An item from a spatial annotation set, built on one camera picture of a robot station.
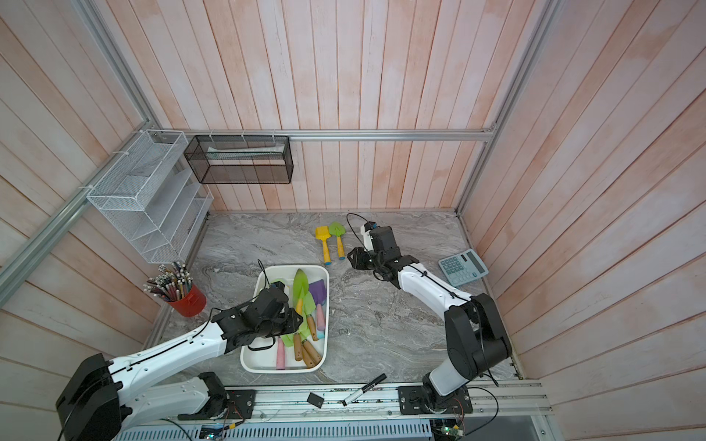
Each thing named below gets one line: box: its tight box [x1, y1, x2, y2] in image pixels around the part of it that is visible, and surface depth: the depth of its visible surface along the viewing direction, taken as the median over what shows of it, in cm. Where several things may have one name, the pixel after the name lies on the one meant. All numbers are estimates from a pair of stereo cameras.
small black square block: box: [306, 391, 325, 409], surface depth 76 cm
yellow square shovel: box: [315, 226, 332, 266], surface depth 110 cm
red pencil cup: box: [168, 282, 207, 317], surface depth 92 cm
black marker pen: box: [341, 373, 388, 408], surface depth 77 cm
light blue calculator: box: [438, 248, 490, 287], surface depth 102 cm
